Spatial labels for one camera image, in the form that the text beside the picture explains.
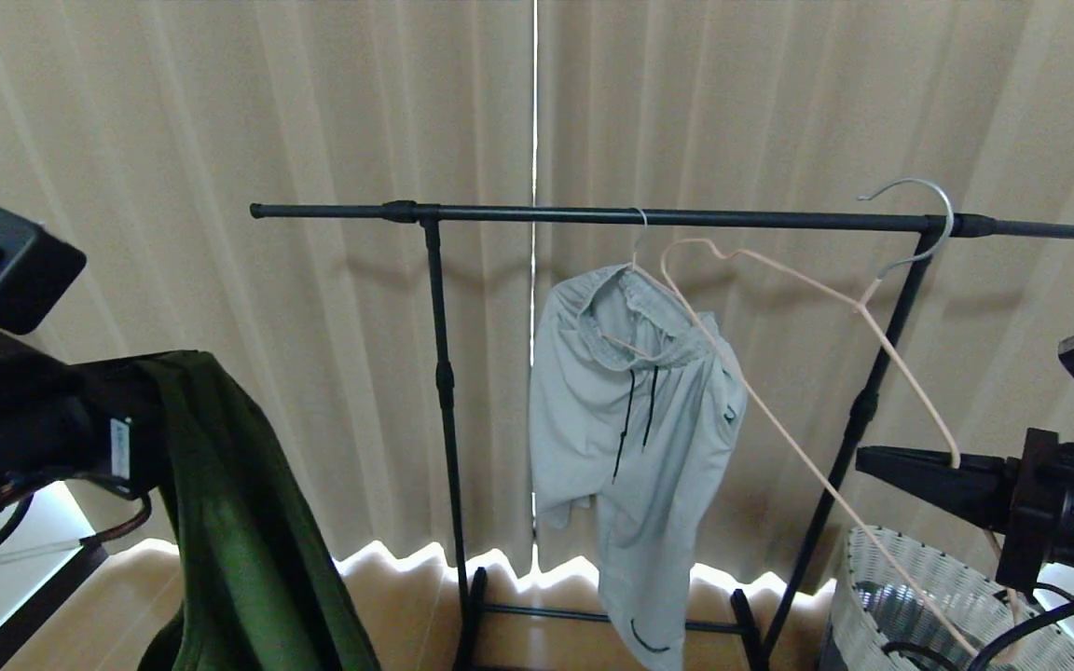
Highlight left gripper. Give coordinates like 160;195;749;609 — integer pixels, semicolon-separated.
0;335;170;543

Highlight green garment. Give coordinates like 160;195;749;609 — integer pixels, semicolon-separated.
134;350;381;671

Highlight pink clothes hanger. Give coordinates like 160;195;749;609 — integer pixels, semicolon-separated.
658;177;1027;658
584;207;715;364

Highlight pale grey shorts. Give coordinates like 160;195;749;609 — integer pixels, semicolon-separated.
528;264;750;671

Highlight white laundry basket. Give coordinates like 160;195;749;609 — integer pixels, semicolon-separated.
819;527;1074;671

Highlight black clothes rack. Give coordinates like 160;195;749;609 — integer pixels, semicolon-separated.
250;199;1074;671

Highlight beige curtain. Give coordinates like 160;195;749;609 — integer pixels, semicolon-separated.
0;0;1074;597

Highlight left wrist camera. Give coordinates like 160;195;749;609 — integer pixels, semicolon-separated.
0;202;89;336

